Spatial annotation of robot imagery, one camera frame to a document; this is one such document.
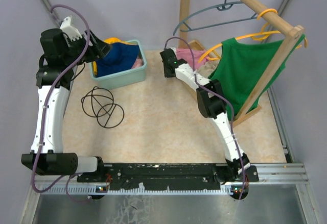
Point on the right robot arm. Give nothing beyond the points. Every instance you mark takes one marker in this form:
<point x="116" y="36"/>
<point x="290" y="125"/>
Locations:
<point x="212" y="105"/>

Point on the white toothed cable strip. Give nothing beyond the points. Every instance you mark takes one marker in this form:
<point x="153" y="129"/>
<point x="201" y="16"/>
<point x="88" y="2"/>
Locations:
<point x="91" y="189"/>

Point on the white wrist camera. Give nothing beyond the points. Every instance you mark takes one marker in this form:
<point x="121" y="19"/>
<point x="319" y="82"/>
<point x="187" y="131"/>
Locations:
<point x="69" y="29"/>
<point x="174" y="50"/>

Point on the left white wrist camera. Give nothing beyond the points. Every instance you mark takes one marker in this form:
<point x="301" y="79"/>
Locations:
<point x="69" y="29"/>

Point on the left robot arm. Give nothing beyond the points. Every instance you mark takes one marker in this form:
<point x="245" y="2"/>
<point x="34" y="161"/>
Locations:
<point x="62" y="53"/>

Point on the black wire hat stand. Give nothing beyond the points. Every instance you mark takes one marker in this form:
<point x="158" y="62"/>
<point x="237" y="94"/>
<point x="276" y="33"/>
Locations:
<point x="99" y="103"/>

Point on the blue bucket hat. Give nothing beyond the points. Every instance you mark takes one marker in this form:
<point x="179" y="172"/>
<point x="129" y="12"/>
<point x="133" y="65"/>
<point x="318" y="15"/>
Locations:
<point x="117" y="59"/>

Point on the pink cloth in bin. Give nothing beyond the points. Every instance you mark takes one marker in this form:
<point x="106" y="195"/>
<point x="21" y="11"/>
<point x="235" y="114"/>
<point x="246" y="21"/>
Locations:
<point x="138" y="63"/>

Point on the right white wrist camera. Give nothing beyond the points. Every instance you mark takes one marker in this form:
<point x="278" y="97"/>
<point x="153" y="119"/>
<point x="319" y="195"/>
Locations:
<point x="174" y="50"/>

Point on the pink garment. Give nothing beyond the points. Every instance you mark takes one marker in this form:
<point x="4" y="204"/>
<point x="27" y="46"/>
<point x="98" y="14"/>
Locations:
<point x="183" y="53"/>

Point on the teal plastic bin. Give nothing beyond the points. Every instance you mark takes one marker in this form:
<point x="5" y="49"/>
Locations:
<point x="115" y="70"/>

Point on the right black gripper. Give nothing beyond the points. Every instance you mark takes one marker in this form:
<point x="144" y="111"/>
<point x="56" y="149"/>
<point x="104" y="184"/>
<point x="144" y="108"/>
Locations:
<point x="166" y="74"/>

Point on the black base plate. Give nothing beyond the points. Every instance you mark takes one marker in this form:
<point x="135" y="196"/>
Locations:
<point x="162" y="184"/>

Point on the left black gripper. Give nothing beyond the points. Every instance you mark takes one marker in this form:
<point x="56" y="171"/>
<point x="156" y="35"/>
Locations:
<point x="99" y="49"/>

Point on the wooden clothes rack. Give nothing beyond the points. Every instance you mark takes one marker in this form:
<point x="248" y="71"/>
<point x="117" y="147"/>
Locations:
<point x="292" y="36"/>

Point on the green tank top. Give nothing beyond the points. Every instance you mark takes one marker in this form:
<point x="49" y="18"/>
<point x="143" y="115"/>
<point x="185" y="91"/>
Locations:
<point x="240" y="68"/>

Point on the yellow clothes hanger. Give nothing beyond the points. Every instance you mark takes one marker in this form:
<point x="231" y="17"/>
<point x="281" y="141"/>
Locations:
<point x="260" y="36"/>

